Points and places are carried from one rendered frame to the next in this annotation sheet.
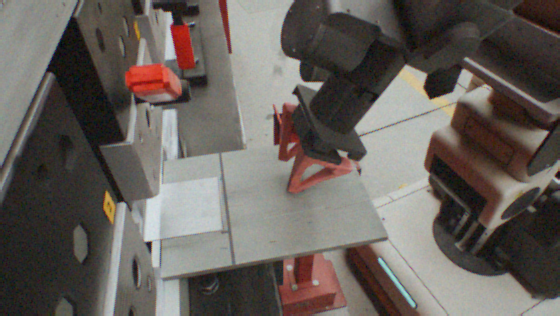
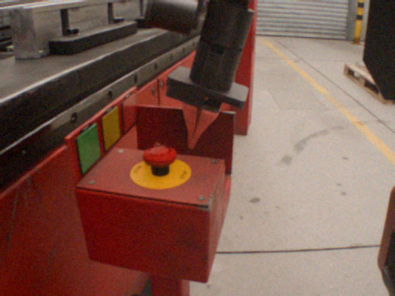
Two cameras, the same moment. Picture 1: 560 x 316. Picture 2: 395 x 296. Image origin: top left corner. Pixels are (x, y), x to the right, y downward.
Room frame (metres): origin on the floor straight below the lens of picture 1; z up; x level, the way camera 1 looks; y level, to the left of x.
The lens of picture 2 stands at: (0.28, -0.30, 0.99)
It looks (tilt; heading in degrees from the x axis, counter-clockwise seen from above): 26 degrees down; 26
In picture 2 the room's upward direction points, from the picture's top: straight up
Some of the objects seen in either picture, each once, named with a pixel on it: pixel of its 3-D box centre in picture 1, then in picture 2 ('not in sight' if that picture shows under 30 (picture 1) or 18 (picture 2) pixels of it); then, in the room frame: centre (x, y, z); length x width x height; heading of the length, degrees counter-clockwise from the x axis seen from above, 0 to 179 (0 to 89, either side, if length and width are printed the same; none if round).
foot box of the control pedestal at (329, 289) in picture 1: (309, 281); not in sight; (0.63, -0.12, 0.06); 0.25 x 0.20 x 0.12; 103
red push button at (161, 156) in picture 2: not in sight; (160, 163); (0.58, -0.11, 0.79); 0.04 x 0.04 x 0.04
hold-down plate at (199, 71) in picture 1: (193, 49); (99, 35); (0.87, 0.22, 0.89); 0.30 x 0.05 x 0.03; 11
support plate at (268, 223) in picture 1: (266, 197); not in sight; (0.30, 0.02, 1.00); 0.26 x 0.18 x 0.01; 101
